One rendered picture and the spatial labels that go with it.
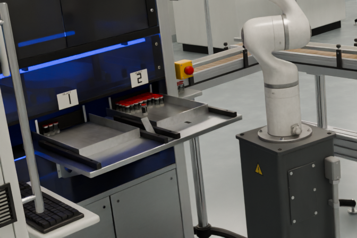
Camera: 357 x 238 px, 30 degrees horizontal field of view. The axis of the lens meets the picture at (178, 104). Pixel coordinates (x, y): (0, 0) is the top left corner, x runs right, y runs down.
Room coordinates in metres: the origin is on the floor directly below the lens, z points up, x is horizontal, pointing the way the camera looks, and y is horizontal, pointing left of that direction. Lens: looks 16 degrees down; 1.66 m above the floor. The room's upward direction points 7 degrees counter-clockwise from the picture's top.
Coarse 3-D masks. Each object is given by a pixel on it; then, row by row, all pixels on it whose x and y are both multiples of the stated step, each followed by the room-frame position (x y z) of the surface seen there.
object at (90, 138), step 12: (96, 120) 2.54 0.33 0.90; (108, 120) 2.47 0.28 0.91; (60, 132) 2.48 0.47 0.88; (72, 132) 2.46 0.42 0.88; (84, 132) 2.44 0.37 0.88; (96, 132) 2.42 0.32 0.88; (108, 132) 2.41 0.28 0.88; (120, 132) 2.39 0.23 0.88; (132, 132) 2.30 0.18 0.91; (60, 144) 2.26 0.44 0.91; (72, 144) 2.31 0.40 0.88; (84, 144) 2.30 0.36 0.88; (96, 144) 2.20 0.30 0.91; (108, 144) 2.23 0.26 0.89; (84, 156) 2.17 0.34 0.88
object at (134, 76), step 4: (136, 72) 2.64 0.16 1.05; (140, 72) 2.66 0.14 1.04; (144, 72) 2.67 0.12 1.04; (132, 76) 2.63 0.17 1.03; (136, 76) 2.64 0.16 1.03; (144, 76) 2.67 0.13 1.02; (132, 80) 2.63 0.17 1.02; (136, 80) 2.64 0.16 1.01; (140, 80) 2.65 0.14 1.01; (144, 80) 2.67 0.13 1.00; (132, 84) 2.63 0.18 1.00; (136, 84) 2.64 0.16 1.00; (140, 84) 2.65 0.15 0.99
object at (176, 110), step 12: (168, 96) 2.72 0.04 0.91; (108, 108) 2.62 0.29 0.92; (156, 108) 2.65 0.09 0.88; (168, 108) 2.63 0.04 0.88; (180, 108) 2.61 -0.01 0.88; (192, 108) 2.59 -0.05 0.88; (204, 108) 2.51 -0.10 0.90; (156, 120) 2.49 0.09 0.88; (168, 120) 2.40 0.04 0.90; (180, 120) 2.44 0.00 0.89
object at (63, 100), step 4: (64, 92) 2.44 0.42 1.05; (68, 92) 2.44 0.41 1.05; (72, 92) 2.46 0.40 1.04; (76, 92) 2.47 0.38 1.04; (60, 96) 2.42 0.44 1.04; (64, 96) 2.43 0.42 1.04; (68, 96) 2.44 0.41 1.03; (72, 96) 2.45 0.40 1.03; (76, 96) 2.47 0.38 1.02; (60, 100) 2.42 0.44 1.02; (64, 100) 2.43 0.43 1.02; (68, 100) 2.44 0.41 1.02; (72, 100) 2.45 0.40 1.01; (76, 100) 2.46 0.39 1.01; (60, 104) 2.42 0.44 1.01; (64, 104) 2.43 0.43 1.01; (68, 104) 2.44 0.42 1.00; (72, 104) 2.45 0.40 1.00; (76, 104) 2.46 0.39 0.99; (60, 108) 2.42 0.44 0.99
